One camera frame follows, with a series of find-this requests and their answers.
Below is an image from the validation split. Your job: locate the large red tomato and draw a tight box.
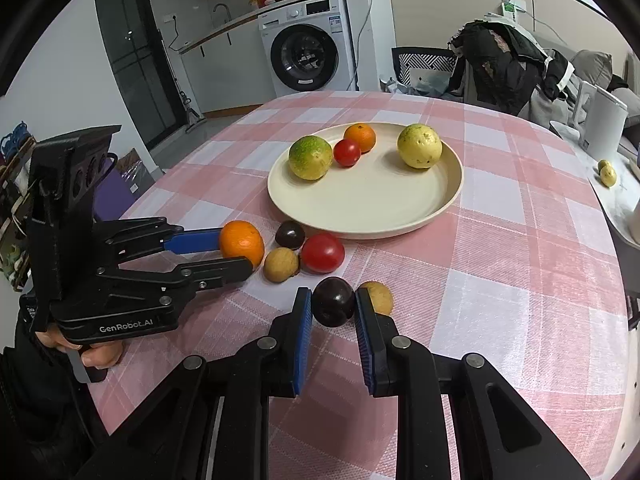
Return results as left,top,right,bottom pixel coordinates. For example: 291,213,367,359
300,233,345,274

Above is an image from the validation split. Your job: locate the small red tomato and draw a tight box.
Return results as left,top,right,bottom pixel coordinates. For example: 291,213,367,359
333,139,361,168

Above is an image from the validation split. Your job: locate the purple bag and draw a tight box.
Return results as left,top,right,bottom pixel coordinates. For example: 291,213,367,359
93,169,134,221

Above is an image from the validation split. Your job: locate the grey sofa cushion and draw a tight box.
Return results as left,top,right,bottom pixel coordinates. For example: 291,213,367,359
570,50,613,89

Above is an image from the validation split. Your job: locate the black mesh chair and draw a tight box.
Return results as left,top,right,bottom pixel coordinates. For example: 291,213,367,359
392,47,457,94

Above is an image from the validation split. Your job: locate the large orange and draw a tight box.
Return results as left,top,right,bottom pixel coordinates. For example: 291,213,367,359
219,220,265,269

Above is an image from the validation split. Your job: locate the pink checked tablecloth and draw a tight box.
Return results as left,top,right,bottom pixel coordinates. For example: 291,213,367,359
90,91,628,479

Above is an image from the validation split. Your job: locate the cream round plate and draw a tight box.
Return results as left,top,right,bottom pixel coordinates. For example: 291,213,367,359
267,122,464,240

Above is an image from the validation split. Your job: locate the brown longan fruit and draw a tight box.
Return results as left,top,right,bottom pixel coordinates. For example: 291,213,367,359
264,247,299,283

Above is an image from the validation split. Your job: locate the green yellow guava fruit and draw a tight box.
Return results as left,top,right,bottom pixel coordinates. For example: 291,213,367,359
288,136,333,181

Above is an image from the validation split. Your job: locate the white washing machine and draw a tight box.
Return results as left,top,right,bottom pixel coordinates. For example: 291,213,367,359
258,0,356,96

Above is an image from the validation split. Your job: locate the white side table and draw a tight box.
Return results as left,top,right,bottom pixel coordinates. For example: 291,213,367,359
550,120,639,250

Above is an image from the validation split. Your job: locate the person's left hand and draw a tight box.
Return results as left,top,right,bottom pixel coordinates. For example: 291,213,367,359
36,324,125,370

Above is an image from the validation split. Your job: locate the dark purple plum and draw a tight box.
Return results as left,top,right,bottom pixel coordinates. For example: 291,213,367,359
274,220,306,250

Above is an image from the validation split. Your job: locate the yellow fruit on side table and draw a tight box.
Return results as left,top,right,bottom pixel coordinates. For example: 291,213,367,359
598,159,617,188

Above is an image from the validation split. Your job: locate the small orange on plate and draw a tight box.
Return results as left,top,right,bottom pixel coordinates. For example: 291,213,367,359
343,122,376,154

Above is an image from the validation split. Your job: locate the white cup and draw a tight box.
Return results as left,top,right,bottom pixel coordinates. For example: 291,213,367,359
627,202,640,244

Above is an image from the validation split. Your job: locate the brown longan with stem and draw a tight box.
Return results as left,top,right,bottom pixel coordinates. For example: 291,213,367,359
360,281,394,316

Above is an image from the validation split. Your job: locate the pile of dark clothes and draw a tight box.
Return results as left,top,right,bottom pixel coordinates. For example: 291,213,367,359
446,18,575,116

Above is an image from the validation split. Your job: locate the white electric kettle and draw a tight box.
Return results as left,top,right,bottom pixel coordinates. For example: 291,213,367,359
572,80,628,160

